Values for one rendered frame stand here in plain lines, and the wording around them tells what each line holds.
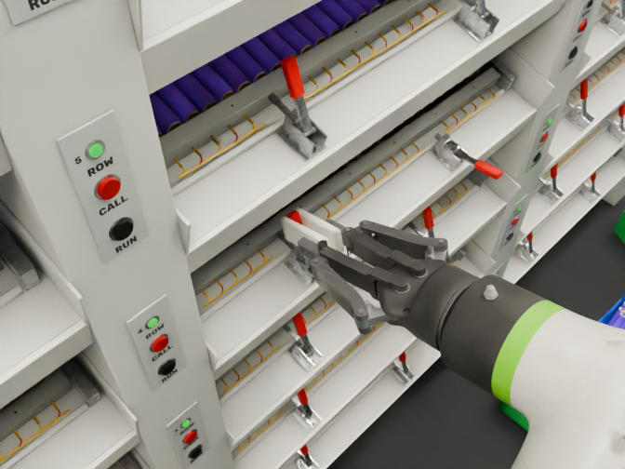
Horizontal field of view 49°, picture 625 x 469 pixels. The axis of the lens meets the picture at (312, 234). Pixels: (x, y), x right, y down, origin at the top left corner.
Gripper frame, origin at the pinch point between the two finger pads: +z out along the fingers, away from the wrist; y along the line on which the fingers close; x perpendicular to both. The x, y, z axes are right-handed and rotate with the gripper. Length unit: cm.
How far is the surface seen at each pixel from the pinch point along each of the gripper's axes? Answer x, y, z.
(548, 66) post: -1.2, 44.7, -0.4
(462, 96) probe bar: -2.4, 34.4, 6.3
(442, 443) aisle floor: -83, 28, 11
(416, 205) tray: -8.1, 17.6, 1.1
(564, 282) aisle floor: -82, 83, 16
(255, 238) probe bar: -2.0, -3.0, 7.0
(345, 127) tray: 11.8, 4.6, -3.0
